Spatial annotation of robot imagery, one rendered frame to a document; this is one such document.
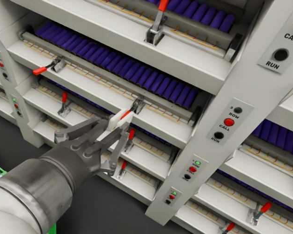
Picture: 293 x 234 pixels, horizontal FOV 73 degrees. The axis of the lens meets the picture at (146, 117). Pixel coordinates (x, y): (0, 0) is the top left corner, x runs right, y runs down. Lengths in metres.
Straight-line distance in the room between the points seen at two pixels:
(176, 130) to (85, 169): 0.27
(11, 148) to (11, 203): 0.91
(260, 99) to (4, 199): 0.39
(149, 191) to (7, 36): 0.71
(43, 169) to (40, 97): 0.58
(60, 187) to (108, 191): 0.71
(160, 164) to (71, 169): 0.41
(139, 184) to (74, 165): 0.55
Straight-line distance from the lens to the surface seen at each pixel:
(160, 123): 0.51
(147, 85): 0.55
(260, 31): 0.35
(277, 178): 0.57
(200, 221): 0.86
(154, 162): 0.67
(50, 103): 0.81
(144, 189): 0.83
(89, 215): 0.95
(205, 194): 0.68
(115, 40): 0.45
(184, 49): 0.41
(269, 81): 0.38
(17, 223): 0.25
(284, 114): 0.42
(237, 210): 0.71
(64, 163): 0.30
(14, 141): 1.18
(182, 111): 0.51
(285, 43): 0.36
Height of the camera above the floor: 0.91
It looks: 45 degrees down
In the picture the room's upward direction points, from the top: 17 degrees clockwise
